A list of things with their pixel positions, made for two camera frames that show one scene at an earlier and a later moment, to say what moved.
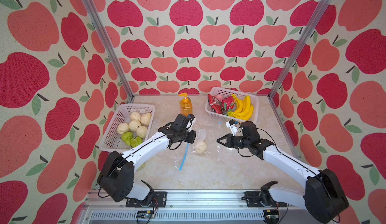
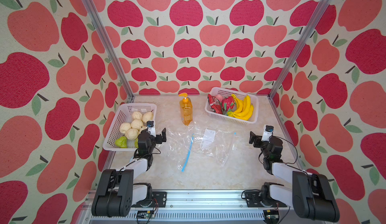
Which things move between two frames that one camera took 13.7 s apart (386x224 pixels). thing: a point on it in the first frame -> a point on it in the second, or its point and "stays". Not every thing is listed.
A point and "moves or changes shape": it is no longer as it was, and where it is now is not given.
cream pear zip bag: x=201 y=148 -> x=141 y=128
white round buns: x=122 y=128 stays
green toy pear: x=126 y=137 -> x=121 y=142
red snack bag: x=214 y=104 stays
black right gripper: x=228 y=137 -> x=258 y=140
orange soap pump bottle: x=186 y=105 stays
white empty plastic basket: x=112 y=141 stays
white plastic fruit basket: x=227 y=104 stays
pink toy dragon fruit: x=228 y=104 stays
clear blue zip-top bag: x=180 y=154 moves or changes shape
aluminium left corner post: x=106 y=41 stays
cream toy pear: x=145 y=118 stays
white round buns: x=135 y=115 stays
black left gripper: x=193 y=133 -> x=159 y=137
